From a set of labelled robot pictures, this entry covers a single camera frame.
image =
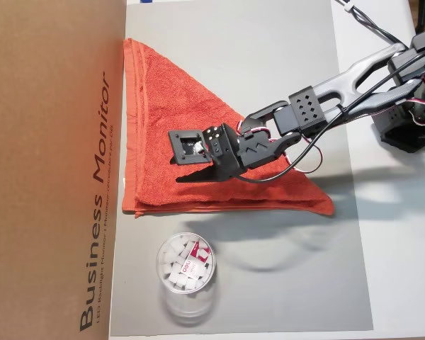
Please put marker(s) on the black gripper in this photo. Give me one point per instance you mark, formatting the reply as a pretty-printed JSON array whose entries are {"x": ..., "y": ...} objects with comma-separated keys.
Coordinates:
[{"x": 224, "y": 160}]

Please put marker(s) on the orange terry towel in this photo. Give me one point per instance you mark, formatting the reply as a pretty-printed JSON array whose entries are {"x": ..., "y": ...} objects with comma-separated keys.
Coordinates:
[{"x": 156, "y": 106}]

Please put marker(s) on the red labelled eraser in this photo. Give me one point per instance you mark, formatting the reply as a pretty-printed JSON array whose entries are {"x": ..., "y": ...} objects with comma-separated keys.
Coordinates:
[{"x": 191, "y": 267}]

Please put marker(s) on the white eraser cubes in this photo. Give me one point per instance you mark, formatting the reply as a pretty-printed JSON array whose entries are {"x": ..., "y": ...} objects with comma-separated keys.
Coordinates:
[{"x": 170, "y": 272}]

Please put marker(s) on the grey table mat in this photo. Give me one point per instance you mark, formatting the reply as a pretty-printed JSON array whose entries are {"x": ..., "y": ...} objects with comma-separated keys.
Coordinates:
[{"x": 269, "y": 265}]

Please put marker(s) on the clear plastic jar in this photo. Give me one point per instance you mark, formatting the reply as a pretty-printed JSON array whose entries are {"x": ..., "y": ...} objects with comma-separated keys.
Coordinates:
[{"x": 184, "y": 308}]

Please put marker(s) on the brown cardboard monitor box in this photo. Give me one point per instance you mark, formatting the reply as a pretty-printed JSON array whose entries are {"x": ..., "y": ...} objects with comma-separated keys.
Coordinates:
[{"x": 39, "y": 159}]

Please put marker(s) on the black stand leg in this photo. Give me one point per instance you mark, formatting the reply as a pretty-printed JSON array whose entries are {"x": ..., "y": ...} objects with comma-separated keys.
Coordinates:
[{"x": 421, "y": 14}]

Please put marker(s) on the black square wrist camera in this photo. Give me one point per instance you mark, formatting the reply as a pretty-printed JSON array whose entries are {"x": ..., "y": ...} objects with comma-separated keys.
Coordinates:
[{"x": 177, "y": 141}]

